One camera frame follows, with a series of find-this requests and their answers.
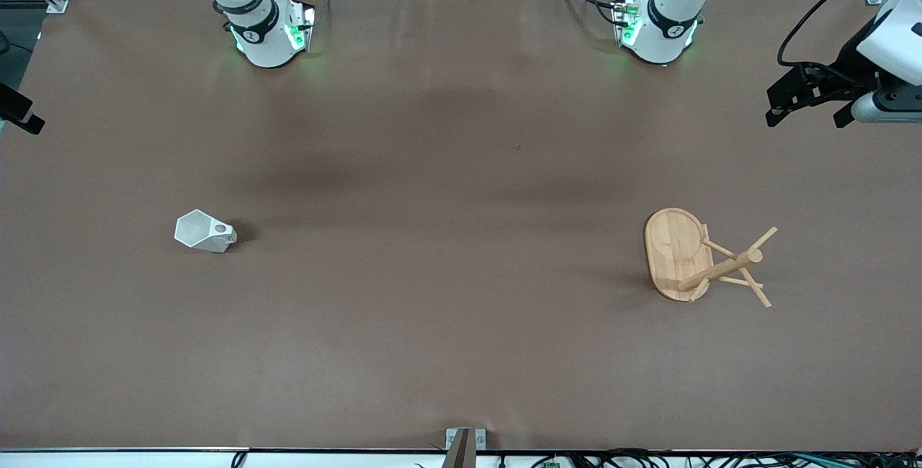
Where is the white faceted cup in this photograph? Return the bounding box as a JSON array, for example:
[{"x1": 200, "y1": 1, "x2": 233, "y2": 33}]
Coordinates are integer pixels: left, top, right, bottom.
[{"x1": 174, "y1": 210, "x2": 238, "y2": 253}]

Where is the metal table edge bracket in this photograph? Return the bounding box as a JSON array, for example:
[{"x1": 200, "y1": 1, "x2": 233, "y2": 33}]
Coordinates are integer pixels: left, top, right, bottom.
[{"x1": 441, "y1": 427, "x2": 487, "y2": 468}]

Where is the wooden cup rack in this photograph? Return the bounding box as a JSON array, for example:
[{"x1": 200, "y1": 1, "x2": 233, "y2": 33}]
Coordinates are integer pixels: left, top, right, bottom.
[{"x1": 643, "y1": 207, "x2": 779, "y2": 309}]

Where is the brown table cover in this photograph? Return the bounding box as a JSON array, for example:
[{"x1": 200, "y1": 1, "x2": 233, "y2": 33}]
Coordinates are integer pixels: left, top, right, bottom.
[{"x1": 0, "y1": 0, "x2": 922, "y2": 451}]

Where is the black cable bundle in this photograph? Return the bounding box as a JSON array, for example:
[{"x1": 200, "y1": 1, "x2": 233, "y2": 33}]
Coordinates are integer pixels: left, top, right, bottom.
[{"x1": 533, "y1": 448, "x2": 922, "y2": 468}]

